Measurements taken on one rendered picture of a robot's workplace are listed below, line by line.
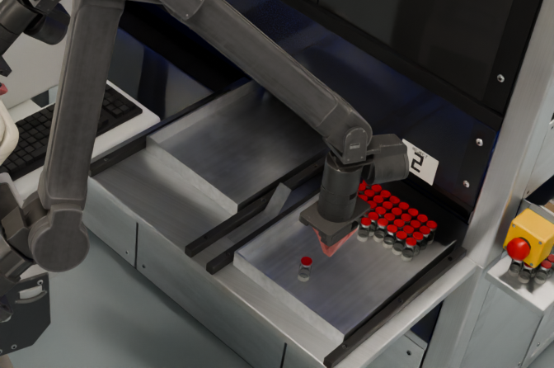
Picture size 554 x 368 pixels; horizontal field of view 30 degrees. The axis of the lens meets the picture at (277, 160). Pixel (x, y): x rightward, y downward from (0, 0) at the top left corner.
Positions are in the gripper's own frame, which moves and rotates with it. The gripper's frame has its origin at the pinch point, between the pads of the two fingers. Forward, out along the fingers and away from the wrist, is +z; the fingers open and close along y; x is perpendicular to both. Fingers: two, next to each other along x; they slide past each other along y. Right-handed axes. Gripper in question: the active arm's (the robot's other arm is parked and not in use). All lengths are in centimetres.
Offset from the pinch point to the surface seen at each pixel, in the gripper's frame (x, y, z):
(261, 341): 38, 34, 87
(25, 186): 68, -12, 27
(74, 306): 92, 17, 107
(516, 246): -17.2, 32.8, 8.0
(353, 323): -3.5, 6.6, 20.2
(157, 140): 54, 12, 19
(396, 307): -7.1, 13.9, 18.6
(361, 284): 1.4, 14.8, 20.3
